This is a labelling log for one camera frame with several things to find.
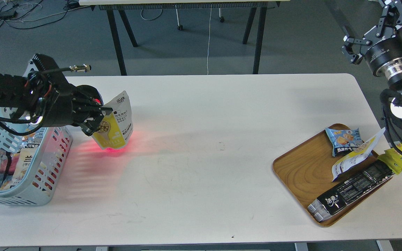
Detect white hanging cable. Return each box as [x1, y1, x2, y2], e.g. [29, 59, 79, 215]
[206, 7, 213, 75]

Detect black barcode scanner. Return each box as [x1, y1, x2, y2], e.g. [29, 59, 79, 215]
[89, 91, 104, 106]

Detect yellow snack packet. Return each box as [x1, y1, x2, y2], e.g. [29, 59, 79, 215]
[378, 144, 402, 174]

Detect black long snack package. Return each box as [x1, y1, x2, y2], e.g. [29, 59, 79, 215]
[307, 160, 395, 222]

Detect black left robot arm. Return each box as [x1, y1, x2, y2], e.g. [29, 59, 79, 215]
[0, 54, 113, 136]

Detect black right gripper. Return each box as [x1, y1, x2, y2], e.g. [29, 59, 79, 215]
[341, 0, 402, 78]

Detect blue snack packet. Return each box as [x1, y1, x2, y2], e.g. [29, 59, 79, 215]
[325, 128, 364, 157]

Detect light blue plastic basket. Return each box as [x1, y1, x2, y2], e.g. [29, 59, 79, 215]
[0, 127, 73, 206]

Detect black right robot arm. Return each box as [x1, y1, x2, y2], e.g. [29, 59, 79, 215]
[327, 0, 402, 143]

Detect black floor cables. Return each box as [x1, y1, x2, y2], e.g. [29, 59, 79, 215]
[0, 0, 83, 45]

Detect black-legged background table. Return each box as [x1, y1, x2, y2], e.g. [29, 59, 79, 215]
[79, 0, 281, 76]

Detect snacks inside basket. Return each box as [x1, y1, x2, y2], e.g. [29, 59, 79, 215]
[0, 128, 46, 191]

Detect wooden tray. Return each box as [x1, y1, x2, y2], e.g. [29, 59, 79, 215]
[273, 130, 394, 227]

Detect white yellow snack bag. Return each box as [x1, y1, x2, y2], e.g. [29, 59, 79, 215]
[331, 128, 386, 181]

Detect yellow white snack pouch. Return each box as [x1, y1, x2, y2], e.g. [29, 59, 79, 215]
[92, 91, 134, 150]

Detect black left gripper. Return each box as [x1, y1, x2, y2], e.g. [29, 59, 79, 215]
[26, 53, 113, 136]

